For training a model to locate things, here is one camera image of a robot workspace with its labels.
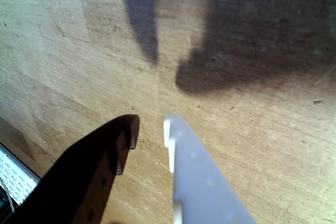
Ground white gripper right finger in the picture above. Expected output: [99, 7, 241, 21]
[163, 113, 257, 224]

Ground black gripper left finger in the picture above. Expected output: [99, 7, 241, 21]
[0, 114, 141, 224]

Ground white gridded panel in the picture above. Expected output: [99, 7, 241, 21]
[0, 144, 40, 206]

